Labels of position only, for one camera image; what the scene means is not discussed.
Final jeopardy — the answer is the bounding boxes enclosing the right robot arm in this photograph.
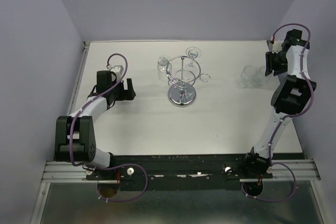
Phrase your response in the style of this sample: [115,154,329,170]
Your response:
[241,29,317,178]

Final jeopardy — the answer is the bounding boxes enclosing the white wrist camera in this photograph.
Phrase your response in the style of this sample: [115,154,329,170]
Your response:
[268,40,283,53]
[108,65,124,81]

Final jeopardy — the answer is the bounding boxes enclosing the aluminium rail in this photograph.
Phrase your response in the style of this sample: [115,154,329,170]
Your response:
[240,158,321,183]

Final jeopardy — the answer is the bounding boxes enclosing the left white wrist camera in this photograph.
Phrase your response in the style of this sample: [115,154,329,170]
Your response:
[108,65,124,81]

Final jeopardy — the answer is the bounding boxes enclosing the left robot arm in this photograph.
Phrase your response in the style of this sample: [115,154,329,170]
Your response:
[54,70,136,179]

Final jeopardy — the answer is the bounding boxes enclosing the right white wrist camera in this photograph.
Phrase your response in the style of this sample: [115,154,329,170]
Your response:
[268,40,283,53]

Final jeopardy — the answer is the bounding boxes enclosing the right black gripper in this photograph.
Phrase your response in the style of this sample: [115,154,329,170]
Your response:
[264,51,288,77]

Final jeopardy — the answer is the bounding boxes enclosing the clear wine glass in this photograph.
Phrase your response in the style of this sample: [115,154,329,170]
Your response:
[238,65,257,88]

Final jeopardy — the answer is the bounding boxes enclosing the chrome wine glass rack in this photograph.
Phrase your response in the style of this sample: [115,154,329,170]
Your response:
[165,56,211,108]

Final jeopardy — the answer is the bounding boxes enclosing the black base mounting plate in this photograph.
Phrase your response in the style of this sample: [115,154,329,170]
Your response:
[86,154,272,191]

